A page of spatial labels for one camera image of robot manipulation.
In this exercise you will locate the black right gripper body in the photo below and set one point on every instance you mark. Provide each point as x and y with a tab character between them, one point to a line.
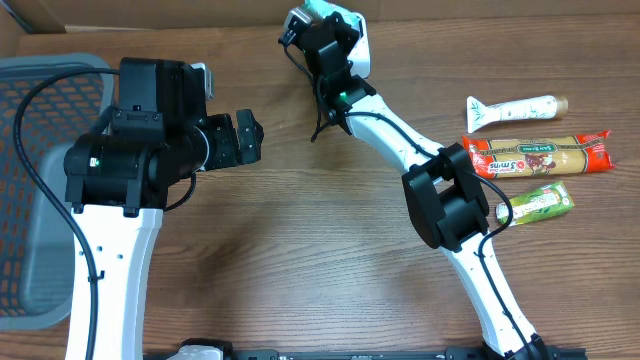
314	32

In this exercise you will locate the teal snack packet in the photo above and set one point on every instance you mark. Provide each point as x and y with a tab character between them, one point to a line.
320	9

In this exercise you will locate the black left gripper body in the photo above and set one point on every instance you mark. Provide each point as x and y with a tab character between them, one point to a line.
235	142

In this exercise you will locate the red orange pasta packet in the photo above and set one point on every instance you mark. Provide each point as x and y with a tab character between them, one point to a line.
543	156

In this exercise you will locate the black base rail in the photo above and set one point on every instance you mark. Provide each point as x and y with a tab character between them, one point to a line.
200	348

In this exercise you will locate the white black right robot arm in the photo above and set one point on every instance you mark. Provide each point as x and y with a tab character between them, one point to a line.
444	195

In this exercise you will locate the grey plastic mesh basket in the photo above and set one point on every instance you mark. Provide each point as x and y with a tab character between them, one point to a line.
37	246

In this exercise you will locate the white barcode scanner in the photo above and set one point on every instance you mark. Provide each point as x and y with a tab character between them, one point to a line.
360	55

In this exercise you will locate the white tube gold cap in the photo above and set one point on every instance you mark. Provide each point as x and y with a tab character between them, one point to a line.
538	108

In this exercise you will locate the green tea packet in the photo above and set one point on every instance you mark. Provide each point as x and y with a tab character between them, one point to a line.
543	203

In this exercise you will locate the brown cardboard backboard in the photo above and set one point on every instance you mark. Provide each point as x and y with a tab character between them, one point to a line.
52	16

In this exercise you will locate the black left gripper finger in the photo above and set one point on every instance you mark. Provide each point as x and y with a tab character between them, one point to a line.
245	136
255	136

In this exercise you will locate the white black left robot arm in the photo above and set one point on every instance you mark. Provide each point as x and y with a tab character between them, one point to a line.
117	185

